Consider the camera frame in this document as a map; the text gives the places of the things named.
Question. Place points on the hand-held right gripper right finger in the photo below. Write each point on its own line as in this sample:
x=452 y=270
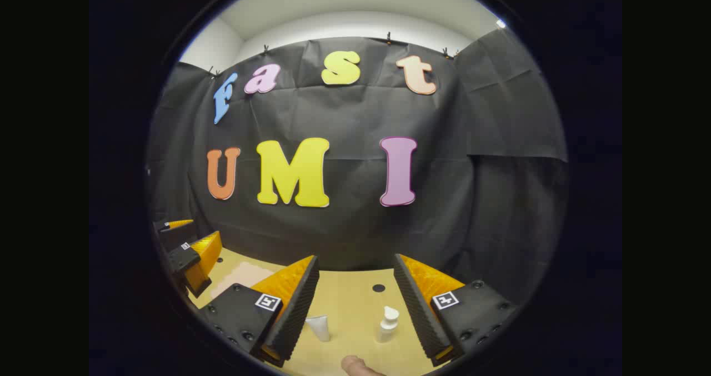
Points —
x=419 y=309

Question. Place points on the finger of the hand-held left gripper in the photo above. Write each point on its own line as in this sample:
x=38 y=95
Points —
x=176 y=224
x=200 y=259

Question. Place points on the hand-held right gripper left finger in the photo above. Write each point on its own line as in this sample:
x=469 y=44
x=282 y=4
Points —
x=297 y=309

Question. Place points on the white squeeze tube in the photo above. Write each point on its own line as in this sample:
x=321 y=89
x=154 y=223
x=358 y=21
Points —
x=319 y=328

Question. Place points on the white pump bottle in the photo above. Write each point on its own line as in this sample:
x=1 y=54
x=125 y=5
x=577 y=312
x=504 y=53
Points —
x=387 y=325

